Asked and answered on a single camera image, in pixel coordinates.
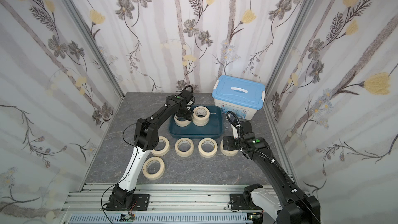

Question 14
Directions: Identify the cream tape roll five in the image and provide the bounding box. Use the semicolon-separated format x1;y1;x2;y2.
220;140;238;157

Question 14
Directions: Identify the teal plastic storage tray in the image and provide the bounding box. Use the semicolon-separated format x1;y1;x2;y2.
169;105;223;139

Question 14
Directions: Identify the cream tape roll two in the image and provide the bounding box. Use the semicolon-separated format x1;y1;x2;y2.
192;106;210;127

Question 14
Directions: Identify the cream tape roll four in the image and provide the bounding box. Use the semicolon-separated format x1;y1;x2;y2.
198;138;218;158

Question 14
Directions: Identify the cream tape roll seven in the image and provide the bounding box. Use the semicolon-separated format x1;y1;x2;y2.
174;115;191;127

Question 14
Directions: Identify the cream tape roll three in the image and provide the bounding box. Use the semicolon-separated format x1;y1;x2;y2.
175;138;194;158

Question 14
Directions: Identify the cream tape roll one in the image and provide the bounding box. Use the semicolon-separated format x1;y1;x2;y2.
151;136;170;157

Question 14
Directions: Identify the cream tape roll six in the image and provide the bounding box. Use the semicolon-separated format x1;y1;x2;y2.
143;157;165;180

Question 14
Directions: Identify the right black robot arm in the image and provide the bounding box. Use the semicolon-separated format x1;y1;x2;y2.
222;111;321;224

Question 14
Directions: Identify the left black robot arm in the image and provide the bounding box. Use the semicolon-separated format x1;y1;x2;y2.
101;85;195;211

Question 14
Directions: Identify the white box with blue lid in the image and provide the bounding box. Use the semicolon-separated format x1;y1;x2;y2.
212;75;265;120

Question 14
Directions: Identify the small circuit board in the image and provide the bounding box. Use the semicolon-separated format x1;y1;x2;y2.
119;214;136;222

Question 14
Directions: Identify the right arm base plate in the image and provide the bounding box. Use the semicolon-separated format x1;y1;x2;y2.
228;194;261;211

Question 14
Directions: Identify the aluminium rail frame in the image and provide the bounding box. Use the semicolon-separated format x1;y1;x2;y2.
61;184;276;224

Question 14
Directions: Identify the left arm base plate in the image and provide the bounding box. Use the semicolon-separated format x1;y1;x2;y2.
104;194;150;211

